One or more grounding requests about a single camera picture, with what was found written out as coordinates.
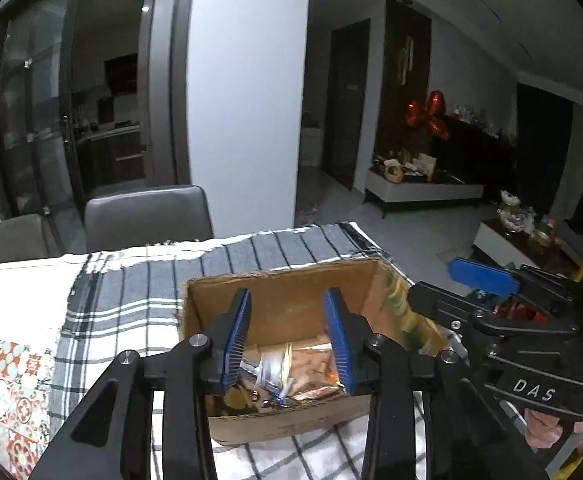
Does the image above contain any green yellow snack packet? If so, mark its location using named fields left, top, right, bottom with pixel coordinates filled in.
left=385, top=270, right=438, bottom=357

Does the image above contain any glass sliding door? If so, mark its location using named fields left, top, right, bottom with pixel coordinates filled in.
left=0, top=0, right=87, bottom=256

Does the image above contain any glass lotus ornament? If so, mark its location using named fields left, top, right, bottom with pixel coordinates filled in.
left=499, top=190, right=525, bottom=234

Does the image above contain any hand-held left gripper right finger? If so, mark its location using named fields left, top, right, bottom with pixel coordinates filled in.
left=323, top=287, right=552, bottom=480

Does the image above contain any grey dining chair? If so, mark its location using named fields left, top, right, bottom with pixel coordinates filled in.
left=0, top=213, right=50, bottom=264
left=84, top=185, right=215, bottom=253

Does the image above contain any brown cardboard box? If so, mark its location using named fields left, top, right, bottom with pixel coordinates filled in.
left=176, top=257, right=452, bottom=447

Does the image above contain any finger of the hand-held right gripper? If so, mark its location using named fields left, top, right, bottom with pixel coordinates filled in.
left=408, top=281, right=492, bottom=334
left=448, top=257, right=519, bottom=297

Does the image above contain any white floral patterned tablecloth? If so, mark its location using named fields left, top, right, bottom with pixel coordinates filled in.
left=0, top=252, right=92, bottom=480

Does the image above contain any grey striped cloth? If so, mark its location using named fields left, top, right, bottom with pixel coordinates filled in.
left=46, top=221, right=432, bottom=480

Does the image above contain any tan snack packet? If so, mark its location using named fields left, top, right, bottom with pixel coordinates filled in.
left=291, top=342, right=346, bottom=397

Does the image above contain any white low bench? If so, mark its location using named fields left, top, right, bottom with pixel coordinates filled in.
left=363, top=165, right=485, bottom=220

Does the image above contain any person's right hand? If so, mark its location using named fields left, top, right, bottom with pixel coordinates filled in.
left=524, top=406, right=583, bottom=451

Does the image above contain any clear plastic snack packet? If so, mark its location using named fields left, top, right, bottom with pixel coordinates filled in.
left=258, top=344, right=293, bottom=387

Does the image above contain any dark interior door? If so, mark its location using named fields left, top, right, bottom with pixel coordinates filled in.
left=321, top=19, right=371, bottom=191

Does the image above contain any dark coffee table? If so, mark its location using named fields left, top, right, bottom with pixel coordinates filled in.
left=473, top=217, right=583, bottom=286

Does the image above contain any dark wooden sideboard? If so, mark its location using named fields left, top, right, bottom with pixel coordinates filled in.
left=431, top=115, right=517, bottom=186

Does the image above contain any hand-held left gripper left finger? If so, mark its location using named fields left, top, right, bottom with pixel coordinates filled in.
left=29, top=287, right=252, bottom=480

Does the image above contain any kitchen counter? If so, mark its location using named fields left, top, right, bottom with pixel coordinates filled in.
left=74, top=125, right=147, bottom=191

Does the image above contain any tall dark wardrobe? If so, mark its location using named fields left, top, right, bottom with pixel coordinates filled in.
left=376, top=0, right=432, bottom=161

